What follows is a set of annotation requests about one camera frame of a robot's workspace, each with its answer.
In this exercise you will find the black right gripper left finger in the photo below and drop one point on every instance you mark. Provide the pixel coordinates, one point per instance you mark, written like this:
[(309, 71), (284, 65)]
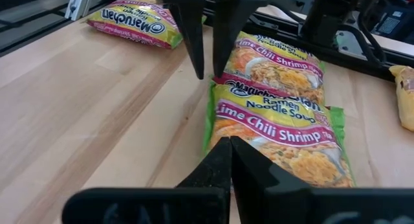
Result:
[(216, 172)]

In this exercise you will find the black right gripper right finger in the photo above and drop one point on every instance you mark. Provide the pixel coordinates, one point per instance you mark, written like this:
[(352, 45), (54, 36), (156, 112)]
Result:
[(255, 175)]

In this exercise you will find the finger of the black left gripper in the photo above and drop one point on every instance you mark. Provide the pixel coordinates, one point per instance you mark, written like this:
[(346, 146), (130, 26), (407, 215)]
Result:
[(192, 23), (226, 23)]

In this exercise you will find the lime chili shrimp ramen pack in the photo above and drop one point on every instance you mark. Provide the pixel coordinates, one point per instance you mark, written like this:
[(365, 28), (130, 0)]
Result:
[(275, 120), (136, 25), (275, 60)]

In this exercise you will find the yellow Maruchan ramen pack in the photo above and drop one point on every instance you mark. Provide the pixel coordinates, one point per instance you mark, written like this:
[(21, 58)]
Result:
[(404, 97)]

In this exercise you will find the black device with label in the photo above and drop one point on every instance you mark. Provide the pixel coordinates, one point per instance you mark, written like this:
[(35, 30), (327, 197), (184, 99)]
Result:
[(391, 23)]

